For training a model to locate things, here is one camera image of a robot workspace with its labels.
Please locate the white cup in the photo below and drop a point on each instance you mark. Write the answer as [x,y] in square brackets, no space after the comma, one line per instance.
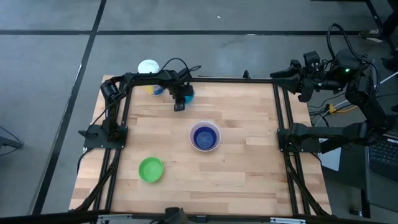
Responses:
[148,66]

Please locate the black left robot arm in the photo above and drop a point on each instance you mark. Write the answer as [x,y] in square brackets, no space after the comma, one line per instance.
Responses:
[140,77]

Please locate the black crossbar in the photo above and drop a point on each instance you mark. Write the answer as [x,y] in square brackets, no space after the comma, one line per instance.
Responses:
[46,217]

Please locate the person's shoe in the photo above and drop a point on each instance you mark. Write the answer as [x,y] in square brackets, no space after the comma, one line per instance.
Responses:
[371,34]

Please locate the grey floor stand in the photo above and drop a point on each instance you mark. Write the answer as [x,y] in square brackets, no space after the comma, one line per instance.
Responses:
[9,143]

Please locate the white plastic bowl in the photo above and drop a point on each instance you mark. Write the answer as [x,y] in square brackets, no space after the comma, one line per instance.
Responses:
[205,123]

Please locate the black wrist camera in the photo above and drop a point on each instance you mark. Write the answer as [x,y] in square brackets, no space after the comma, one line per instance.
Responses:
[185,74]
[311,58]

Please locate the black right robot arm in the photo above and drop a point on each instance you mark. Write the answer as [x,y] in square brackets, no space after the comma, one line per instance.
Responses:
[329,132]

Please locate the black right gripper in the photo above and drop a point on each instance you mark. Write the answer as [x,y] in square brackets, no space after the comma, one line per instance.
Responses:
[314,81]

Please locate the green plastic bowl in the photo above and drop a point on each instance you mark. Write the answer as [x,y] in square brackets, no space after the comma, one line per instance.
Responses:
[151,169]

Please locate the dark laptop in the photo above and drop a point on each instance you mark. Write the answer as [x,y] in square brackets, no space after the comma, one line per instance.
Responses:
[384,155]

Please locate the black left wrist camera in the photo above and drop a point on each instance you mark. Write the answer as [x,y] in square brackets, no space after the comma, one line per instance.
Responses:
[185,74]

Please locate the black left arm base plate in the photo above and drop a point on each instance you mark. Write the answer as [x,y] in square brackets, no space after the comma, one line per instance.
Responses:
[93,141]

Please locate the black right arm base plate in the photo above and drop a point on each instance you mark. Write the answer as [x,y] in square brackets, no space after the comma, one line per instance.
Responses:
[284,147]

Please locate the white paper sheet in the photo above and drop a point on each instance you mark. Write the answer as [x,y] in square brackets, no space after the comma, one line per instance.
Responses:
[331,160]

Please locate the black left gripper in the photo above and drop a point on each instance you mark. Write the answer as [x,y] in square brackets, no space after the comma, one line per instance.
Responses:
[183,90]

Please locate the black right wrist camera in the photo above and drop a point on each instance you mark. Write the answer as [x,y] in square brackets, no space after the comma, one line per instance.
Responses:
[311,58]

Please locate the black table rail frame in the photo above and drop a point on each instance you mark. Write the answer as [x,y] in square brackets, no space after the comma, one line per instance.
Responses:
[233,80]

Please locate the cyan plastic bowl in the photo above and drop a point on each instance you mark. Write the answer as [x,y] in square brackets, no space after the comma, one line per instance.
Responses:
[189,99]

